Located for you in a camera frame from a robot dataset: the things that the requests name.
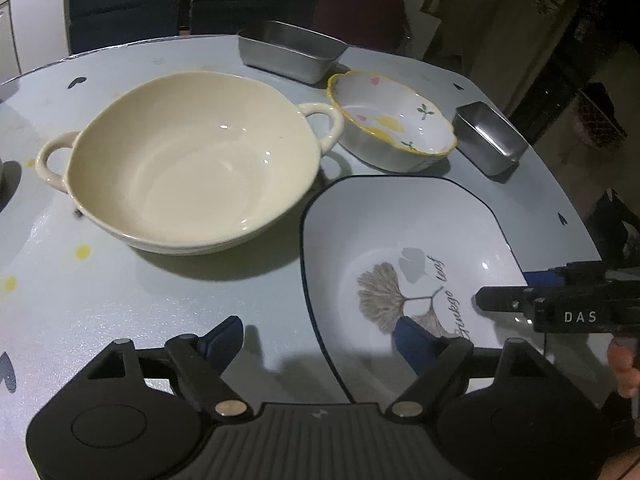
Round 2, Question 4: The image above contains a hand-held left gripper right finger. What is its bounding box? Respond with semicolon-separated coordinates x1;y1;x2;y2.
382;319;556;423

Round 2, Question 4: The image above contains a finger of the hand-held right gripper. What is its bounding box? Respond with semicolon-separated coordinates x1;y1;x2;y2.
474;286;537;317
522;267;567;288

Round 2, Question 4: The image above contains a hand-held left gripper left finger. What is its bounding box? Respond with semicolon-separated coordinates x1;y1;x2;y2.
85;315;249;419

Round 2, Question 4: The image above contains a white dark-rimmed square plate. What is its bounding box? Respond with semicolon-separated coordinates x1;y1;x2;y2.
300;176;563;405

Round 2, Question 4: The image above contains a rectangular steel container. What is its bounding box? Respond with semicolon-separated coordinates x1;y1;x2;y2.
453;101;529;177
237;20;349;85

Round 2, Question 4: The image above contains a cream two-handled ceramic bowl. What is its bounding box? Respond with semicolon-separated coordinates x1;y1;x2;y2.
36;71;346;256

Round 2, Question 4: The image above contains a floral yellow-rimmed ceramic bowl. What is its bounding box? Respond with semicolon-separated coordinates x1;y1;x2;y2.
326;71;459;172

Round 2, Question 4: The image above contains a person's right hand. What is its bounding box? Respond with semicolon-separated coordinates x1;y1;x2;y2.
607;337;640;401

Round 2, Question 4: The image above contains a maroon chair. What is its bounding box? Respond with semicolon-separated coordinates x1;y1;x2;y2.
320;0;406;51

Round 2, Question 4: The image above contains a wire mesh basket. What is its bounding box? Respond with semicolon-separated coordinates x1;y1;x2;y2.
572;82;628;148

